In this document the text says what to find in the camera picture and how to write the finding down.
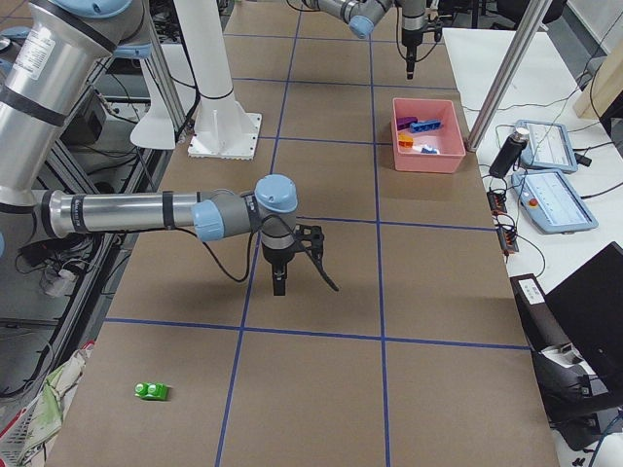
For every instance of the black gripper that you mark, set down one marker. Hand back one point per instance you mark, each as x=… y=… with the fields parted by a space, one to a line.
x=277 y=259
x=410 y=37

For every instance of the purple block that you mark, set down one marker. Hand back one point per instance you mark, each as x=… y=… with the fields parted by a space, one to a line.
x=405 y=122

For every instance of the long blue block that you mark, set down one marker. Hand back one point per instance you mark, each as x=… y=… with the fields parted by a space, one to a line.
x=425 y=126

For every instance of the orange block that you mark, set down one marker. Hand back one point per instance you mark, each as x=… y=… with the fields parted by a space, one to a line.
x=405 y=141

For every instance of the pink plastic box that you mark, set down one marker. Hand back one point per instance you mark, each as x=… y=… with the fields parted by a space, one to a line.
x=425 y=135

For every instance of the black water bottle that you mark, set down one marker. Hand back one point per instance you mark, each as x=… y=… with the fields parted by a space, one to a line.
x=509 y=152

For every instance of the blue teach pendant far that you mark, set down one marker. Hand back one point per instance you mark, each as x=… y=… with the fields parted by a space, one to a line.
x=549 y=147

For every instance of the blue teach pendant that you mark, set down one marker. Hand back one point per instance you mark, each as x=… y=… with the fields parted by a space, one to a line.
x=549 y=147
x=551 y=202

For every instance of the green block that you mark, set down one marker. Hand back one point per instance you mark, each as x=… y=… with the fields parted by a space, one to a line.
x=155 y=391

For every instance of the blue teach pendant near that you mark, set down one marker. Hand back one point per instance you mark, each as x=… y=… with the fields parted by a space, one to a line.
x=551 y=202

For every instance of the black laptop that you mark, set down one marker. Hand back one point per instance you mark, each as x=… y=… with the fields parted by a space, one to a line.
x=575 y=335

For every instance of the aluminium frame post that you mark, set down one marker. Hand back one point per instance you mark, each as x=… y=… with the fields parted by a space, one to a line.
x=528 y=26

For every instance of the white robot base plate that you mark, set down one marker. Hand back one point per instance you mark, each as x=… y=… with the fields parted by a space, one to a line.
x=227 y=138

